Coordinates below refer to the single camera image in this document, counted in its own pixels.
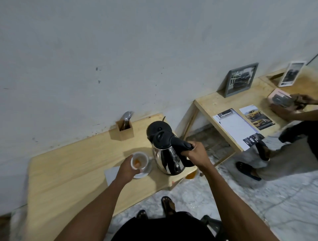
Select person's right hand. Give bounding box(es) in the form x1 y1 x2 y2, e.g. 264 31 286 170
181 141 215 176

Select person's left hand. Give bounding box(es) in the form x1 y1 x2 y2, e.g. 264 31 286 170
116 154 144 185

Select white cup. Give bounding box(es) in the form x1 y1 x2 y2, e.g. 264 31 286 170
130 151 149 172

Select steel kettle with black handle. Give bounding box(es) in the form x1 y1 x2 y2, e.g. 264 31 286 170
147 121 197 176

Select person's right forearm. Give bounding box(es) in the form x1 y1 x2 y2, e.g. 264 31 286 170
198 163 282 241

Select person's left forearm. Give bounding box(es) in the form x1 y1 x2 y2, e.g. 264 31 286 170
54 173 133 241

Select white saucer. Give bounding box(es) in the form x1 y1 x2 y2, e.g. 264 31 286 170
133 155 153 179

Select white paper napkin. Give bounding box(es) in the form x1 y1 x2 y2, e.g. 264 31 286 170
104 166 122 185

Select wooden utensil holder box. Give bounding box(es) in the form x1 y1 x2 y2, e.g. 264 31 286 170
115 119 135 141

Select light wooden side table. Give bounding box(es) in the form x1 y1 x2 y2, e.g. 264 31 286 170
183 77 290 170
258 66 318 112

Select metal spoon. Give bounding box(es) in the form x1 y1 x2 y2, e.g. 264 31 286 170
120 111 134 131

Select white and black brochure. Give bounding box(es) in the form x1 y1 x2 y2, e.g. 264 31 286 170
212 108 265 152

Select large light wooden table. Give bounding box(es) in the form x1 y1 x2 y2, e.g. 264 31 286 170
26 113 199 241

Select yellow car brochure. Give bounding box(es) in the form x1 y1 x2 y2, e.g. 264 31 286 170
239 104 276 131

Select person's black shorts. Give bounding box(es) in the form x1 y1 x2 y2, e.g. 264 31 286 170
111 211 210 241

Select pink brochure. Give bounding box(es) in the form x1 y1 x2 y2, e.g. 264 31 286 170
268 88 292 108

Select dark brochure stack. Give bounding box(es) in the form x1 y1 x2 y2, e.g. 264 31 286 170
272 94 295 108

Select grey picture frame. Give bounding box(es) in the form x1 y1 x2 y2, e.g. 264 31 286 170
225 63 259 98

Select white picture frame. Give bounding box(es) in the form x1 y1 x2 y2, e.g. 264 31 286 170
278 61 307 87

